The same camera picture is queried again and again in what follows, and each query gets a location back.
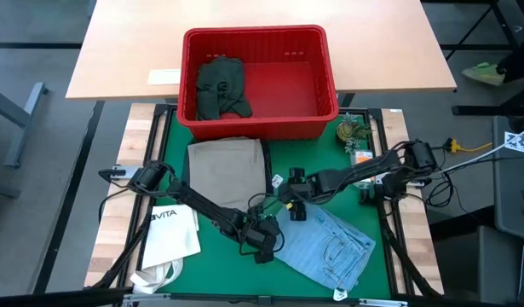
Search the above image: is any dark green garment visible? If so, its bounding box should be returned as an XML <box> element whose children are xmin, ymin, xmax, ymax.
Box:
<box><xmin>195</xmin><ymin>56</ymin><xmax>254</xmax><ymax>122</ymax></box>

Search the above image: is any small potted artificial plant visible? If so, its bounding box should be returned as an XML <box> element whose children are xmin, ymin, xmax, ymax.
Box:
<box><xmin>336</xmin><ymin>113</ymin><xmax>373</xmax><ymax>154</ymax></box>

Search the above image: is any black aluminium frame rail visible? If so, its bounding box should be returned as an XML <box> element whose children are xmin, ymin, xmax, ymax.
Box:
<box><xmin>153</xmin><ymin>103</ymin><xmax>387</xmax><ymax>123</ymax></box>
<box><xmin>90</xmin><ymin>104</ymin><xmax>177</xmax><ymax>291</ymax></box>
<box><xmin>366</xmin><ymin>108</ymin><xmax>442</xmax><ymax>298</ymax></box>

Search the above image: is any light blue denim garment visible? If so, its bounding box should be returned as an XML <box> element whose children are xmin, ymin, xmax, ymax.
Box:
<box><xmin>273</xmin><ymin>203</ymin><xmax>377</xmax><ymax>293</ymax></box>

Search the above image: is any light wooden table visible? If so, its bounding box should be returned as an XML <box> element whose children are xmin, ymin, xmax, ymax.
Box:
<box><xmin>65</xmin><ymin>0</ymin><xmax>458</xmax><ymax>101</ymax></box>

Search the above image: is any tan garment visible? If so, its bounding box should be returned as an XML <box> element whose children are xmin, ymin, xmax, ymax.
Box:
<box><xmin>187</xmin><ymin>136</ymin><xmax>269</xmax><ymax>213</ymax></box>

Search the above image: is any silver metal bracket plate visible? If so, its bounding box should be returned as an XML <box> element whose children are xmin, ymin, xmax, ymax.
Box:
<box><xmin>111</xmin><ymin>165</ymin><xmax>140</xmax><ymax>180</ymax></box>

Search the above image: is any green table mat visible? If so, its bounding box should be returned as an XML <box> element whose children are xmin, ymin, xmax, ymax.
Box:
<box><xmin>154</xmin><ymin>108</ymin><xmax>391</xmax><ymax>299</ymax></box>

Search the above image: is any grey cabinet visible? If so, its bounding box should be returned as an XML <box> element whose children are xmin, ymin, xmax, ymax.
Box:
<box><xmin>491</xmin><ymin>114</ymin><xmax>524</xmax><ymax>242</ymax></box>

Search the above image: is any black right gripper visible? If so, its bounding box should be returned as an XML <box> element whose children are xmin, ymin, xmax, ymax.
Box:
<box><xmin>278</xmin><ymin>167</ymin><xmax>321</xmax><ymax>222</ymax></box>

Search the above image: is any red plastic laundry bin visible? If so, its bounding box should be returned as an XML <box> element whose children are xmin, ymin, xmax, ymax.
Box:
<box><xmin>177</xmin><ymin>23</ymin><xmax>342</xmax><ymax>142</ymax></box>

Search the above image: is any white printed paper tag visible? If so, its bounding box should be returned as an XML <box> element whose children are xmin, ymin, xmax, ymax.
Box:
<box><xmin>503</xmin><ymin>130</ymin><xmax>524</xmax><ymax>157</ymax></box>

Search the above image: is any clear box with orange label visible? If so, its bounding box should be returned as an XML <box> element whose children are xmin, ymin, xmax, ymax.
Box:
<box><xmin>350</xmin><ymin>149</ymin><xmax>376</xmax><ymax>189</ymax></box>

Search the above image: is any bundle of black cables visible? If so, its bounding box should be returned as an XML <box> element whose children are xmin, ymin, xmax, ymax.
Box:
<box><xmin>425</xmin><ymin>170</ymin><xmax>461</xmax><ymax>210</ymax></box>

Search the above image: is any black front frame bar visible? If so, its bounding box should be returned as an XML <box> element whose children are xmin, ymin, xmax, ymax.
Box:
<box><xmin>0</xmin><ymin>287</ymin><xmax>524</xmax><ymax>307</ymax></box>

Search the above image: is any person's leg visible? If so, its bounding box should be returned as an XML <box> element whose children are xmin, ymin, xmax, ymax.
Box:
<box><xmin>495</xmin><ymin>46</ymin><xmax>524</xmax><ymax>84</ymax></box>

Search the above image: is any white cloth tote bag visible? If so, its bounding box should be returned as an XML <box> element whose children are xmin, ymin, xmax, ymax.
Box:
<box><xmin>129</xmin><ymin>204</ymin><xmax>202</xmax><ymax>295</ymax></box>

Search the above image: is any white paper strip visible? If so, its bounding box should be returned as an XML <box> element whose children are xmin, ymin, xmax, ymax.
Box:
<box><xmin>147</xmin><ymin>68</ymin><xmax>182</xmax><ymax>85</ymax></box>

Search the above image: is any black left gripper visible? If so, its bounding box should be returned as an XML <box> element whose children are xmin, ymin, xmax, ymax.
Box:
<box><xmin>239</xmin><ymin>212</ymin><xmax>285</xmax><ymax>264</ymax></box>

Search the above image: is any grey metal desk leg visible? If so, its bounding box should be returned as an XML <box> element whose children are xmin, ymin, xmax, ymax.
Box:
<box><xmin>0</xmin><ymin>82</ymin><xmax>49</xmax><ymax>170</ymax></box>

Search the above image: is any yellow power plug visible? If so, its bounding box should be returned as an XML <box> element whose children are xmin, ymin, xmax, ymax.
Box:
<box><xmin>446</xmin><ymin>138</ymin><xmax>493</xmax><ymax>154</ymax></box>

